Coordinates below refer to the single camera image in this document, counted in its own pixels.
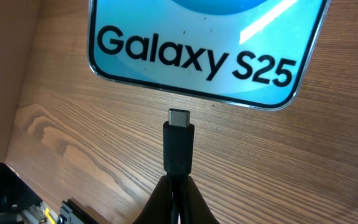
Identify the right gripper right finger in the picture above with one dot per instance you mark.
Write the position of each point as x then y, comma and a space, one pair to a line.
199, 212

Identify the blue screen Galaxy smartphone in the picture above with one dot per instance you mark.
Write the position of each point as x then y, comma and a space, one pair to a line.
247, 53

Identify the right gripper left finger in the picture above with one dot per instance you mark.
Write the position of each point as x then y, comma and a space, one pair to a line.
158, 208

